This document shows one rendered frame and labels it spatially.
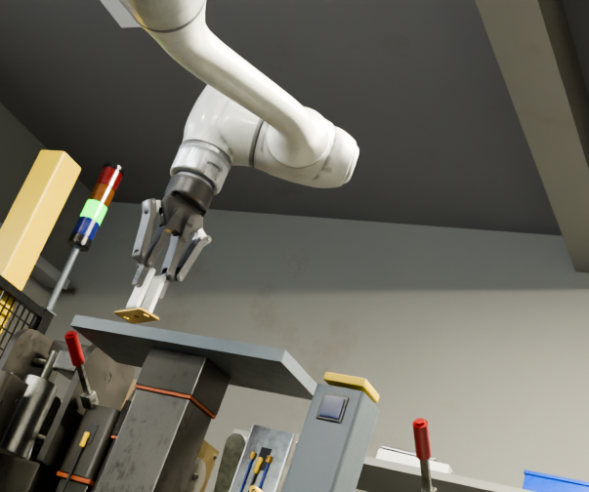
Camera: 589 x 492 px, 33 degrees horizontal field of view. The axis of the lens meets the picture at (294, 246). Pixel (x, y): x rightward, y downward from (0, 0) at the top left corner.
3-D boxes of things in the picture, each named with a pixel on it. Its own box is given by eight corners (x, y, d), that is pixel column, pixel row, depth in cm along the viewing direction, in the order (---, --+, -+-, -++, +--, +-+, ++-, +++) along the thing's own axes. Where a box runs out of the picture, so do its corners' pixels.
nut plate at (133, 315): (159, 320, 149) (162, 313, 150) (140, 308, 147) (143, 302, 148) (132, 324, 156) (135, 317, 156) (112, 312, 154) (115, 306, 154)
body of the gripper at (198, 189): (186, 166, 157) (164, 215, 153) (226, 193, 161) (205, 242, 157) (161, 174, 162) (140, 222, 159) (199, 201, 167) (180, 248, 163)
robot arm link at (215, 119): (173, 129, 160) (249, 151, 158) (207, 55, 166) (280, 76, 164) (180, 162, 170) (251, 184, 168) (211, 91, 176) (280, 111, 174)
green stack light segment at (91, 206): (104, 227, 310) (111, 211, 313) (92, 216, 305) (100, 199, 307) (87, 225, 313) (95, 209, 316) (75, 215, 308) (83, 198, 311)
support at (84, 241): (62, 319, 297) (129, 174, 318) (48, 308, 292) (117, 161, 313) (44, 316, 301) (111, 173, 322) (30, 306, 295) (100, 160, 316)
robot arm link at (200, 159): (241, 165, 163) (229, 195, 160) (210, 175, 170) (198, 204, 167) (200, 135, 158) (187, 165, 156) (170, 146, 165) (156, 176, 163)
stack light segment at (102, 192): (111, 211, 313) (118, 194, 315) (100, 199, 307) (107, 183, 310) (95, 209, 316) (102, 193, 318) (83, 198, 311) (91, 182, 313)
